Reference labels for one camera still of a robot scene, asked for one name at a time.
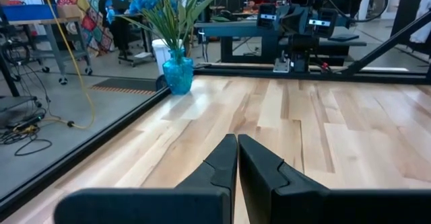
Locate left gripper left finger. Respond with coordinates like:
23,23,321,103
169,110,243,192
53,133,238,224

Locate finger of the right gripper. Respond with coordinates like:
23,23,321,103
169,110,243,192
293,7,339,38
257,3,294,33

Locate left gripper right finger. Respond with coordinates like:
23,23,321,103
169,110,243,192
237,134,431,224

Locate blue glass vase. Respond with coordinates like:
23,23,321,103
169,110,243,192
162,48,195,96

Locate grey side desk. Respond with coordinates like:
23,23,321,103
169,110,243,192
327,33,368,47

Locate black pillar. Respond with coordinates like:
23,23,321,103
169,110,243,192
389,0,431,47

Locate white cloth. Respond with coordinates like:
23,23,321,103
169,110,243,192
409,0,431,45

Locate white waste bin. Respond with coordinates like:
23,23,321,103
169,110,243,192
151,38,185,76

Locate black hazard-striped floor mat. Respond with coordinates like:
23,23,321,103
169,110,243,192
89,77,159,96

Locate black stand with base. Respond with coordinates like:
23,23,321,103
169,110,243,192
117,13,156,67

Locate person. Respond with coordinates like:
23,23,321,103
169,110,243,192
98,0,132,59

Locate black power strip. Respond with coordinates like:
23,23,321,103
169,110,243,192
5,112,46,130

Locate colourful patchwork quilt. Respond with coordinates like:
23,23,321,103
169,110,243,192
48,0,116,54

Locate cardboard box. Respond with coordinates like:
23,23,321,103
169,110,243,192
56,4,85,20

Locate dark grey floor plate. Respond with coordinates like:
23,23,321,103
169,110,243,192
0,95,38,113

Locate grey wheeled metal cart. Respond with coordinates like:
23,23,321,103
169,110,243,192
6,15,94,86

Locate black stand pole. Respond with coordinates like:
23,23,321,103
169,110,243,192
0,50,20,98

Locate blue box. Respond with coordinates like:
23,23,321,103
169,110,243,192
1,3,59,22

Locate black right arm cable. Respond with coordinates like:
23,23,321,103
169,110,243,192
318,0,391,24

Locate black diagonal frame strut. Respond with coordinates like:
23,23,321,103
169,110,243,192
342,11,431,77

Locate black aluminium table frame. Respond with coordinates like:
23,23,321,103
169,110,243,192
0,61,431,215

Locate black round frame knob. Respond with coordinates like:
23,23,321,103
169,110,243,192
155,75,168,92

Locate black floor cable tangle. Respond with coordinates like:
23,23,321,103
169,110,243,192
0,125,54,157

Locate yellow floor cable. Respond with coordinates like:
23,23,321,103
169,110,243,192
39,0,98,130

